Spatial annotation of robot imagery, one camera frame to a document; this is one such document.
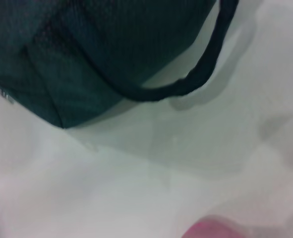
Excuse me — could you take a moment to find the dark teal lunch bag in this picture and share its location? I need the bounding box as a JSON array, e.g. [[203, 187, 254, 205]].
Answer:
[[0, 0, 241, 129]]

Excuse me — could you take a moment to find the pink toy peach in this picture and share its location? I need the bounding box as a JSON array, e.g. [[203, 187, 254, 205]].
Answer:
[[180, 214, 261, 238]]

